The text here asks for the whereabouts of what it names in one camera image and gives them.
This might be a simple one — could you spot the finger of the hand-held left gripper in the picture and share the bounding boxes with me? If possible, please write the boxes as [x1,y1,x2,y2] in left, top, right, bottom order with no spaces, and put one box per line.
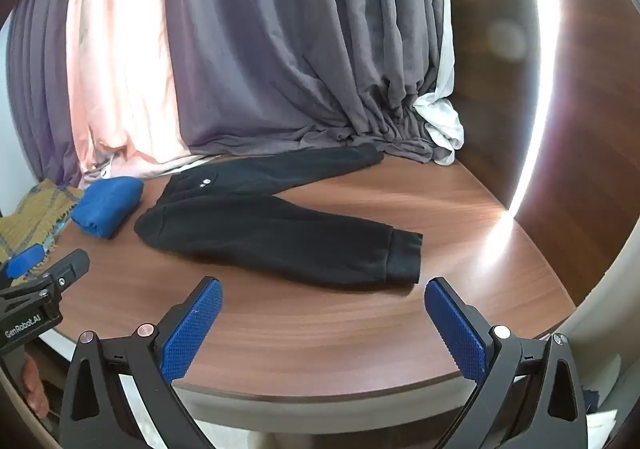
[0,243,46,290]
[42,249,92,301]

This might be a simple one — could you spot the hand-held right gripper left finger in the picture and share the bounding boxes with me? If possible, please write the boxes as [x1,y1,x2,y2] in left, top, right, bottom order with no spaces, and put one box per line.
[60,275,224,449]

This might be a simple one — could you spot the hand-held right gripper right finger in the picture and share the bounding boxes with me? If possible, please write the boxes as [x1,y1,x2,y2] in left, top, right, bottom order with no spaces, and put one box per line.
[424,277,591,449]

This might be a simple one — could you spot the black pants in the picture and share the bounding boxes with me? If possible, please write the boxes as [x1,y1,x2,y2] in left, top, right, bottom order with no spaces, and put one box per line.
[134,143,424,286]

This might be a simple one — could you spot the person's left hand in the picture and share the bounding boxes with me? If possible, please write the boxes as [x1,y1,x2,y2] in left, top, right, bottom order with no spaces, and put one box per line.
[22,356,50,412]

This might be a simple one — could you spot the yellow plaid cloth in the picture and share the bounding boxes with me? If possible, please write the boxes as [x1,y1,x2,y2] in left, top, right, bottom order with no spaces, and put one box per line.
[0,178,84,266]

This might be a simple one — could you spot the folded blue cloth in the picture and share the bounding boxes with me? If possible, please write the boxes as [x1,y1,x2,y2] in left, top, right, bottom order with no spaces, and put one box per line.
[70,177,145,240]

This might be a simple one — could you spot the grey curtain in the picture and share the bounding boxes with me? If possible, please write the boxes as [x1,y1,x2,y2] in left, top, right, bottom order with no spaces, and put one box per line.
[5,0,83,188]
[162,0,457,166]

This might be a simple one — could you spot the white paper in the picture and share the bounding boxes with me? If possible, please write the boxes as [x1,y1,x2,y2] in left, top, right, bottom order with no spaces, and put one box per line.
[584,409,622,449]

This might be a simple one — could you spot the pink sheer curtain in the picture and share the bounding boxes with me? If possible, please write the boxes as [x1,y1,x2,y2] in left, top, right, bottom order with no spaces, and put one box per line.
[64,0,213,182]

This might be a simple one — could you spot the white curtain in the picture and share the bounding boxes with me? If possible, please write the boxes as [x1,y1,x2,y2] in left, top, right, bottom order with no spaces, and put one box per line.
[412,16,466,152]

